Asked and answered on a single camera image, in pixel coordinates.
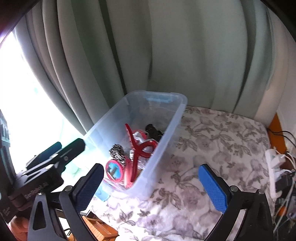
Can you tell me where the pink round pocket mirror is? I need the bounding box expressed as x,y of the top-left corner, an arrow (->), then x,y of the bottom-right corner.
105,160 -> 123,183

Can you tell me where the leopard print scrunchie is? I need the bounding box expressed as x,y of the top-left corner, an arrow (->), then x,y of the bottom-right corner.
109,144 -> 126,167

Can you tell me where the black cable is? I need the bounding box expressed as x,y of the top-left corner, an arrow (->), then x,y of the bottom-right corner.
267,128 -> 296,149

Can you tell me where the white power strip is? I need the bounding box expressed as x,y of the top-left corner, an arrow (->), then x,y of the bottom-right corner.
265,149 -> 282,201

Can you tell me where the left hand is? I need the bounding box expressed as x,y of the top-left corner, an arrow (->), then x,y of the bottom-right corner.
9,216 -> 29,241

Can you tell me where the black power adapter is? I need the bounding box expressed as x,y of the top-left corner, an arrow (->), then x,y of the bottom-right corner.
275,172 -> 295,192

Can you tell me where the green curtain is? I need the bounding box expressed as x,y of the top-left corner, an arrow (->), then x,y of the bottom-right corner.
14,0 -> 285,137

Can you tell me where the floral grey blanket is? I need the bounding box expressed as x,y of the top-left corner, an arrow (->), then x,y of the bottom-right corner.
89,106 -> 270,240

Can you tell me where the white charger plug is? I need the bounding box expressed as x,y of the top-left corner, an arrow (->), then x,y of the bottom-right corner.
270,154 -> 286,169

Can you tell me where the clear plastic storage bin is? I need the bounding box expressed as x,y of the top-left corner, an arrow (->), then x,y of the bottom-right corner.
84,90 -> 187,200

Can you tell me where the black hair claw clip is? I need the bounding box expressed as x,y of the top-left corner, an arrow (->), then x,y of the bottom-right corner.
145,124 -> 163,142

